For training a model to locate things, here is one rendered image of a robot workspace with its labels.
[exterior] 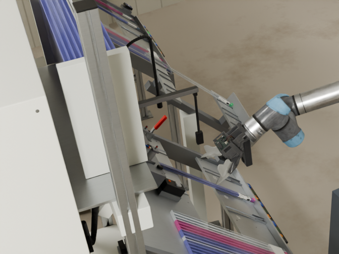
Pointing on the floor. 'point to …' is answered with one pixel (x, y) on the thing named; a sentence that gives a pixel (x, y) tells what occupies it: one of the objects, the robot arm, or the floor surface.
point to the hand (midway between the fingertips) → (209, 172)
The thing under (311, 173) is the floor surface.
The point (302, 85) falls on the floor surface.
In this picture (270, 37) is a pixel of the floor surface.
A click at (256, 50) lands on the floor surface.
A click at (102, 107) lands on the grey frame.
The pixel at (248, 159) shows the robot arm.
